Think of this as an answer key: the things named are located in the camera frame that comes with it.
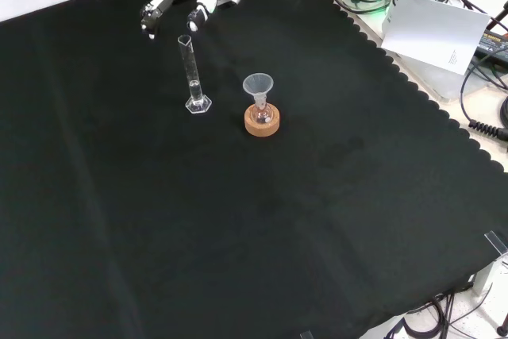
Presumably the clear glass graduated cylinder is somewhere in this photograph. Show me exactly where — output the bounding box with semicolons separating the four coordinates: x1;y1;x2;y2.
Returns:
176;34;213;116

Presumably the clear plastic funnel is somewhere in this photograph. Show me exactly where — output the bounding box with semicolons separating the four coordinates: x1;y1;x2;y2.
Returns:
242;72;275;106

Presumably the small round-bottom glass flask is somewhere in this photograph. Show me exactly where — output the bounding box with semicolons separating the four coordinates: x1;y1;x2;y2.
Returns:
253;99;272;126

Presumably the black bench cloth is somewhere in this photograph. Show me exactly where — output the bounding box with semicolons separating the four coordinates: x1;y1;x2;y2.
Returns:
0;0;508;339

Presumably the pale board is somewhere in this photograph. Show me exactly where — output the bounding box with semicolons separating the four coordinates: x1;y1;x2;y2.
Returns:
380;0;492;76

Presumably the black power adapter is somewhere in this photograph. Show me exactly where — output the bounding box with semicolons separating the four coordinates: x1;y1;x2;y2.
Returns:
477;30;508;59

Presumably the brown cork ring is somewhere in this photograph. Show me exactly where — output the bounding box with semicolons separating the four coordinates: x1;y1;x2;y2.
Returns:
244;103;283;137

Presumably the grey metal bracket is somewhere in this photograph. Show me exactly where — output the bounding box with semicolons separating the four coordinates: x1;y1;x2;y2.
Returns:
471;258;508;297

